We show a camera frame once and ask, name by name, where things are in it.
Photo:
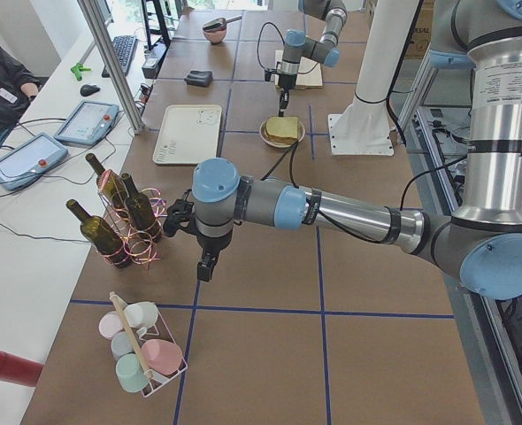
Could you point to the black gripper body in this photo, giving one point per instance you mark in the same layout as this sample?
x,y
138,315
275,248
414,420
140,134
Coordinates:
x,y
212,244
285,81

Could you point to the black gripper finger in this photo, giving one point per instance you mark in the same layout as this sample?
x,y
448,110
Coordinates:
x,y
286,99
205,267
281,111

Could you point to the bread slice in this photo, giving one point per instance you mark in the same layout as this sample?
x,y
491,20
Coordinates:
x,y
283,128

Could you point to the cream round plate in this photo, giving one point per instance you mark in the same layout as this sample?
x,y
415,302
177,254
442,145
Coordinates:
x,y
283,135

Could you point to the cream bear tray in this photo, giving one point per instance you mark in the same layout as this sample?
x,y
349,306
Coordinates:
x,y
189,134

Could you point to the wooden cutting board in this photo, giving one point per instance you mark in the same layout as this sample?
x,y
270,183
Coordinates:
x,y
310,75

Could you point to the dark wine bottle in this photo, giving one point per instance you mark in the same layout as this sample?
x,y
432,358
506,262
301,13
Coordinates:
x,y
110,186
102,236
140,211

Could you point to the white cup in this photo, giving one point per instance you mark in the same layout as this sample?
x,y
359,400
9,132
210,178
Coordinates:
x,y
141,314

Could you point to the pink bowl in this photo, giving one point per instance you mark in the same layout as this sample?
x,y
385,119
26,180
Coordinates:
x,y
214,35

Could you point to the metal scoop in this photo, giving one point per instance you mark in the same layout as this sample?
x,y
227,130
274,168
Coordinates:
x,y
219,24

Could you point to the grey folded cloth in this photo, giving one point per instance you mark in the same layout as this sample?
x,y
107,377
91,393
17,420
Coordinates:
x,y
199,78

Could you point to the pink cup lying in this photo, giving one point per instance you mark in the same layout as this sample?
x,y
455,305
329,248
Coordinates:
x,y
163,356

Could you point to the light pink cup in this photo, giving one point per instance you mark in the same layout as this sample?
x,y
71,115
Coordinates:
x,y
110,325

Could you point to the grey blue cup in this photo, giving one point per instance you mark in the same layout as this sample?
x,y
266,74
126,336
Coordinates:
x,y
121,345

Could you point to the teach pendant far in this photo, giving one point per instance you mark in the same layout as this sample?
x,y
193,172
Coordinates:
x,y
89,123

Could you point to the teach pendant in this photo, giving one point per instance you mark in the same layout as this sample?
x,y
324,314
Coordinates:
x,y
89,123
27,163

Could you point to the mint green cup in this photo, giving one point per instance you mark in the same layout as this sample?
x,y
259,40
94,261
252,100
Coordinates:
x,y
130,374

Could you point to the black computer mouse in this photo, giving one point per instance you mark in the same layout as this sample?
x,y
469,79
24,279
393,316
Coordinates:
x,y
87,90

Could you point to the teach pendant near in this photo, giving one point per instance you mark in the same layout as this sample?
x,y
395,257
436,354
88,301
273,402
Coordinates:
x,y
27,163

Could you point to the black keyboard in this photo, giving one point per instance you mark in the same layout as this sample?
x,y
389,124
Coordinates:
x,y
125,48

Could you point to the green plastic tool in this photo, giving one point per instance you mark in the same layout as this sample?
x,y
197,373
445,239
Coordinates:
x,y
78,70

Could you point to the person in black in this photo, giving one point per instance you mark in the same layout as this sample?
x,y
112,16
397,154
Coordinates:
x,y
18,88

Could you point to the red cylinder tube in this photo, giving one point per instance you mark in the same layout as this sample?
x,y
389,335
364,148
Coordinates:
x,y
15,369

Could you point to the copper wire bottle rack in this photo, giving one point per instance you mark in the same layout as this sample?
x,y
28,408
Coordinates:
x,y
138,245

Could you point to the white wire cup rack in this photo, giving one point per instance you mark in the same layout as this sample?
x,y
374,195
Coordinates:
x,y
138,336

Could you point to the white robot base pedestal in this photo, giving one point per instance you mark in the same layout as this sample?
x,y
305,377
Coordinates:
x,y
363,128

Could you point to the aluminium frame post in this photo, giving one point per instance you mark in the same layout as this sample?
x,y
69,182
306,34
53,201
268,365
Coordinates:
x,y
98,29

